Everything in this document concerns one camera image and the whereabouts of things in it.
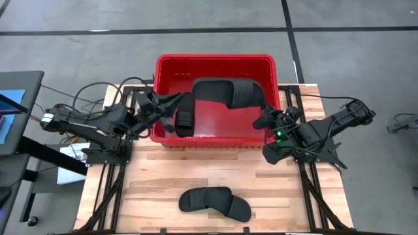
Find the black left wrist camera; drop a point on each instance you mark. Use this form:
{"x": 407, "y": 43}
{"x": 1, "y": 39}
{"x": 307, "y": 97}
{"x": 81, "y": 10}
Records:
{"x": 145, "y": 99}

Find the dark grey desk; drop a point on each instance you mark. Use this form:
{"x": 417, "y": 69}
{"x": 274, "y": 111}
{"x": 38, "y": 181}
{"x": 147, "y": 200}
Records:
{"x": 23, "y": 81}
{"x": 9, "y": 169}

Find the black desk leg frame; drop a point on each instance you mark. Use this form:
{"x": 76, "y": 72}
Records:
{"x": 55, "y": 158}

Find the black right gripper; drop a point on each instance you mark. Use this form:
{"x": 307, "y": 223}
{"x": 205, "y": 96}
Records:
{"x": 287, "y": 117}

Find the white box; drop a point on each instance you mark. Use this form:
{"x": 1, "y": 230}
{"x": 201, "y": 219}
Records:
{"x": 70, "y": 173}

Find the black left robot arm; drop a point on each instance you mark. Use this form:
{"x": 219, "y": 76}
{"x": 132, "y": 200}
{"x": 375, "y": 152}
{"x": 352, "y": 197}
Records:
{"x": 98, "y": 119}

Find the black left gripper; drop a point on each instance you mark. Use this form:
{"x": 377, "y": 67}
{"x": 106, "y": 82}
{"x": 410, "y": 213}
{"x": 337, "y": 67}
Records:
{"x": 150, "y": 117}

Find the black caster wheel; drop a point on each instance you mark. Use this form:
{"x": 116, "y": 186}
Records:
{"x": 32, "y": 221}

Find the black aluminium table frame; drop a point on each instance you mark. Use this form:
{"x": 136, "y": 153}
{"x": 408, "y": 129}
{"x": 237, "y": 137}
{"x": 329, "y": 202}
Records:
{"x": 304, "y": 202}
{"x": 114, "y": 212}

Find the black edge clamp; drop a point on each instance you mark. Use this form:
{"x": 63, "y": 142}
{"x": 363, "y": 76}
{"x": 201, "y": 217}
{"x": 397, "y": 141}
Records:
{"x": 163, "y": 231}
{"x": 246, "y": 230}

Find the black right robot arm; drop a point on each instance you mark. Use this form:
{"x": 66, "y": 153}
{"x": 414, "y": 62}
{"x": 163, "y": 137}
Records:
{"x": 326, "y": 130}

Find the blue sheet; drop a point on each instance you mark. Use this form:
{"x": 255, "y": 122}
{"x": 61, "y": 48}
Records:
{"x": 11, "y": 98}

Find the black slide sandal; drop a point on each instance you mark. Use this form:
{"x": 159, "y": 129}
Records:
{"x": 185, "y": 117}
{"x": 228, "y": 93}
{"x": 238, "y": 209}
{"x": 192, "y": 199}

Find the grey metal stand leg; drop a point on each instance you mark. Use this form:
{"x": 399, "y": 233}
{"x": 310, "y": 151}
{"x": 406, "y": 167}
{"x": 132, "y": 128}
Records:
{"x": 405, "y": 124}

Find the red plastic bin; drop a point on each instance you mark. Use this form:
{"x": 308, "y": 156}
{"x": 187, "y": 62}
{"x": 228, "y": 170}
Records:
{"x": 222, "y": 124}

